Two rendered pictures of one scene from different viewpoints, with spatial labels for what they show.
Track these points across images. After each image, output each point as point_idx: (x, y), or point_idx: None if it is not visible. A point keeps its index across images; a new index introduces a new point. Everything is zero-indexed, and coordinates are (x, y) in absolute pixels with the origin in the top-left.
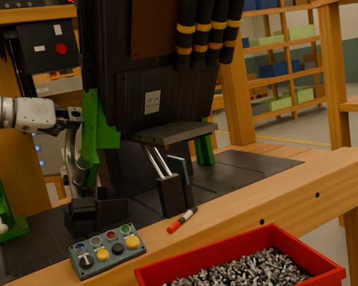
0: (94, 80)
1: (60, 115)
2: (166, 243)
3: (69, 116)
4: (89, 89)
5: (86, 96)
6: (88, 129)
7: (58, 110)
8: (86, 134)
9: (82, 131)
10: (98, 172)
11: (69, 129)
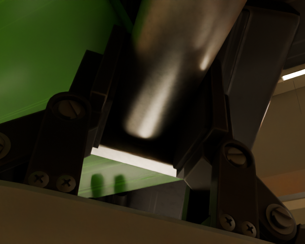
0: (111, 203)
1: (210, 166)
2: None
3: (109, 158)
4: (109, 193)
5: (129, 171)
6: None
7: (184, 215)
8: (5, 36)
9: (95, 9)
10: None
11: (145, 32)
